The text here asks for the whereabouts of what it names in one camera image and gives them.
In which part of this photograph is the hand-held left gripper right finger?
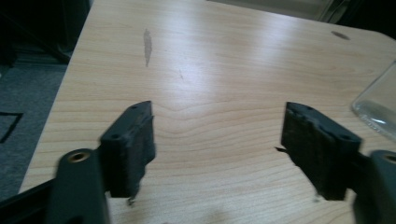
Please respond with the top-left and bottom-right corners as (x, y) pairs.
(275, 101), (364, 202)

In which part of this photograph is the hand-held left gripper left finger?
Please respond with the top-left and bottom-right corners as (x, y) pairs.
(98, 100), (157, 207)

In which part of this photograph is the clear glass container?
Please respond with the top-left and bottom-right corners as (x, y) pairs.
(351, 61), (396, 141)

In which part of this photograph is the dark furniture base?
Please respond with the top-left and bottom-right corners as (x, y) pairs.
(0, 0), (92, 67)

